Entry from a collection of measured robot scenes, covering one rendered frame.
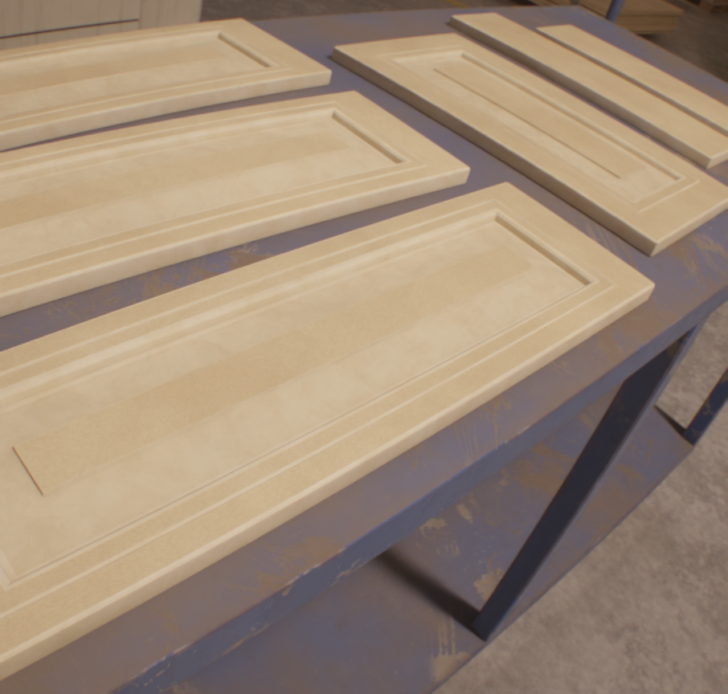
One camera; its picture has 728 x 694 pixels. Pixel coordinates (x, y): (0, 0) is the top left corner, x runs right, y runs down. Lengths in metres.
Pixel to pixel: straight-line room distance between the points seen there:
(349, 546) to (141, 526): 0.12
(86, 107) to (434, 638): 0.95
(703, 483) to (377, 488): 1.87
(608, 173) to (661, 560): 1.29
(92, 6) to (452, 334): 2.09
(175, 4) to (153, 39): 1.73
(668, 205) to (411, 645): 0.78
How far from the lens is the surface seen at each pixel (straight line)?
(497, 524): 1.49
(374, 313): 0.57
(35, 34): 2.49
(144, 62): 0.92
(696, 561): 2.10
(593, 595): 1.88
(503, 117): 0.99
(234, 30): 1.05
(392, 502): 0.48
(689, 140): 1.16
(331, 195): 0.70
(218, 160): 0.72
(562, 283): 0.70
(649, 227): 0.85
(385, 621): 1.30
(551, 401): 0.59
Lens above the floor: 1.41
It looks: 39 degrees down
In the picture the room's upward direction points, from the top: 16 degrees clockwise
